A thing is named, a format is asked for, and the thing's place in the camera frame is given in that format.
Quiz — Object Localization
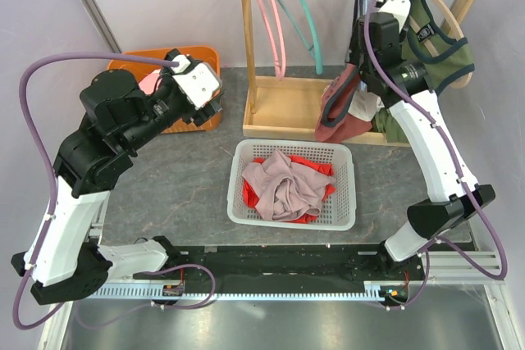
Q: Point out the red tank top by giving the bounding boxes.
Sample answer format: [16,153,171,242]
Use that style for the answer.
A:
[241,154,336,225]

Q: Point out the mauve tank top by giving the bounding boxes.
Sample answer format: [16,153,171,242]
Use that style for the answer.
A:
[241,149,338,222]

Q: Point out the dusty rose tank top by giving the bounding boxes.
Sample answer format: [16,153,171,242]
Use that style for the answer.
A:
[314,0,372,143]

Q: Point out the teal plastic hanger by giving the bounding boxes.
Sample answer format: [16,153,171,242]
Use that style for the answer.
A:
[275,0,323,75]

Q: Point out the pink plastic hanger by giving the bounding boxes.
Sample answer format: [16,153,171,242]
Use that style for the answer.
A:
[257,0,286,80]

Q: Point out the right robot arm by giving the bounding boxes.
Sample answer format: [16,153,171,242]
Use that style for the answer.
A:
[354,12,495,280]

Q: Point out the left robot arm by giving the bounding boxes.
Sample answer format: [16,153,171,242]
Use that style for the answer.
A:
[30,63,222,305]

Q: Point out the white tank top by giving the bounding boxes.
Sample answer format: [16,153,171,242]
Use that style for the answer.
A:
[348,89,384,122]

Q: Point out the green tank top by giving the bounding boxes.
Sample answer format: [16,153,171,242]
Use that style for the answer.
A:
[371,0,477,143]

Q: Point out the beige wooden hanger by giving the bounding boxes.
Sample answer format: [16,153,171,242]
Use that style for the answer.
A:
[386,0,477,89]

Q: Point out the orange plastic bin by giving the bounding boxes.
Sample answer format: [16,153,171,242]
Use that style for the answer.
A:
[107,45,222,134]

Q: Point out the patterned clothes in bin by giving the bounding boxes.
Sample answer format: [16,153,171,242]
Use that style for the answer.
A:
[139,69,162,95]

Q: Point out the wooden clothes rack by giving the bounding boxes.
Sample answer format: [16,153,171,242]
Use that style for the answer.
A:
[241,0,475,141]

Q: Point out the white plastic basket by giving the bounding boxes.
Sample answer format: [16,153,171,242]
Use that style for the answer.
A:
[227,139,357,231]

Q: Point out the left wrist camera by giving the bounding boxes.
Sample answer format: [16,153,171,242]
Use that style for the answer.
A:
[165,48,222,109]

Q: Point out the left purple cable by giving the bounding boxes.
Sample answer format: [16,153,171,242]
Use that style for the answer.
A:
[11,51,217,331]

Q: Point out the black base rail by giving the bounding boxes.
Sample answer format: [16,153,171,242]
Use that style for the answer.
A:
[132,243,436,294]

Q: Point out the aluminium wall profile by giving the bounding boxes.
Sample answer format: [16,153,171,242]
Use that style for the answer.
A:
[80,0,121,52]

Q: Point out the slotted cable duct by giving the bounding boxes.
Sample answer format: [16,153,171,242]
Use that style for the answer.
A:
[90,282,392,302]

